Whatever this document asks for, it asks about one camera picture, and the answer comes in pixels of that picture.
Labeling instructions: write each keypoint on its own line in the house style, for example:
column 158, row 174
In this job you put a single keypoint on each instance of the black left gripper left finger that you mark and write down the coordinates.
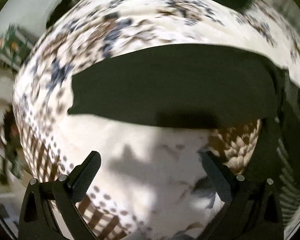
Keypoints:
column 37, row 220

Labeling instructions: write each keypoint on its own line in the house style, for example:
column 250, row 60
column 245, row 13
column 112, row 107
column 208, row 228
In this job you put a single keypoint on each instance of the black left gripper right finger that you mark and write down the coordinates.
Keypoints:
column 251, row 208

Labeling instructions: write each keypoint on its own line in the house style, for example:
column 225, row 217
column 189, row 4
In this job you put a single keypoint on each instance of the black garment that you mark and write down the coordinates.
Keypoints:
column 194, row 86

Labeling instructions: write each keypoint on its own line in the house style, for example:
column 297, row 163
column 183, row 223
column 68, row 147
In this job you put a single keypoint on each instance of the white floral bed cover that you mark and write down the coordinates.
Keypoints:
column 151, row 183

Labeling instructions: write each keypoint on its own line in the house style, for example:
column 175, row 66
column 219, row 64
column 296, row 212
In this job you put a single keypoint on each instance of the clutter on floor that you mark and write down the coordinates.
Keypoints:
column 15, row 46

